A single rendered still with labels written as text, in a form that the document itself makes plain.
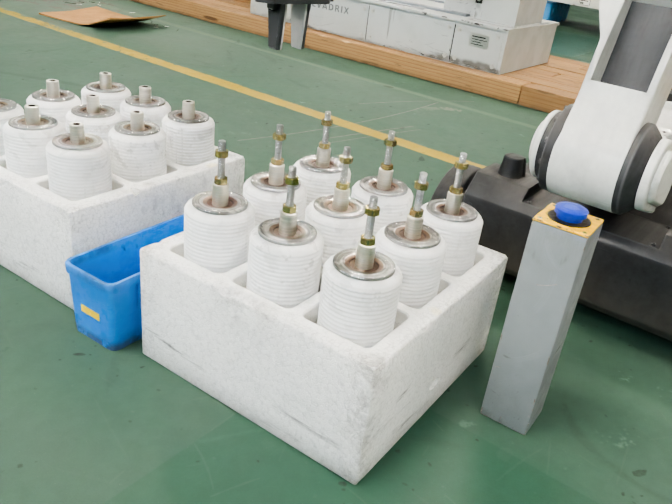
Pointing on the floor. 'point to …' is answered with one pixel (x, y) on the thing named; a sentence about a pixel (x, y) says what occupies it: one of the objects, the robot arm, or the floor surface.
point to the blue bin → (113, 286)
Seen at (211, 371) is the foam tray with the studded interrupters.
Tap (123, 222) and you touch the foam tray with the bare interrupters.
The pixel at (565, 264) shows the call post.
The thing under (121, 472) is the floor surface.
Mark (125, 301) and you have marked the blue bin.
